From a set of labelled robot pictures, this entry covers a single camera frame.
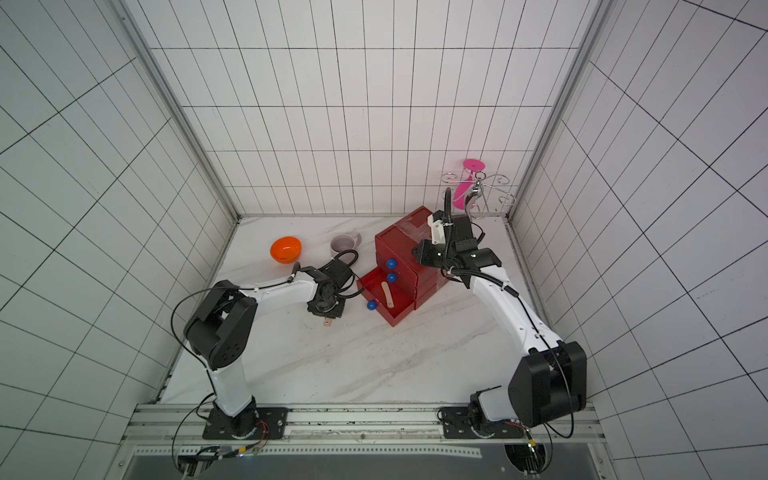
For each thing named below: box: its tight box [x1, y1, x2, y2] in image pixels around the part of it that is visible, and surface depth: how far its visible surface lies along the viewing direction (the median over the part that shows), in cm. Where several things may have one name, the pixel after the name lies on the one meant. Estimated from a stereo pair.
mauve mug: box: [330, 233, 362, 258], surface depth 106 cm
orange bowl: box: [270, 236, 302, 264], surface depth 106 cm
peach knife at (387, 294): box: [381, 281, 395, 308], surface depth 97 cm
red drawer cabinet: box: [356, 206, 449, 327], surface depth 87 cm
